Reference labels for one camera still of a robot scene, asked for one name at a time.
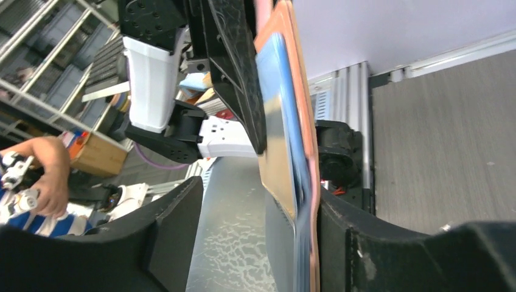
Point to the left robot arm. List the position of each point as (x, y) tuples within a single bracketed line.
[(153, 34)]

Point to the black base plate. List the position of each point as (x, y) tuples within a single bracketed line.
[(341, 164)]

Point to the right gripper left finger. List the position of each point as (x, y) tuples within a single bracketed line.
[(150, 249)]

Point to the operator hand in background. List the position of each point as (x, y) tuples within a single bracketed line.
[(50, 154)]

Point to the gold credit card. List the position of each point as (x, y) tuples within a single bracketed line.
[(275, 166)]

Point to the tan leather card holder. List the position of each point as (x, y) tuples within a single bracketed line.
[(292, 247)]

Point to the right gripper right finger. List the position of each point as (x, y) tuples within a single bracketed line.
[(360, 252)]

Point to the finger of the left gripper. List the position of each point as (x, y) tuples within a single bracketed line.
[(231, 53)]

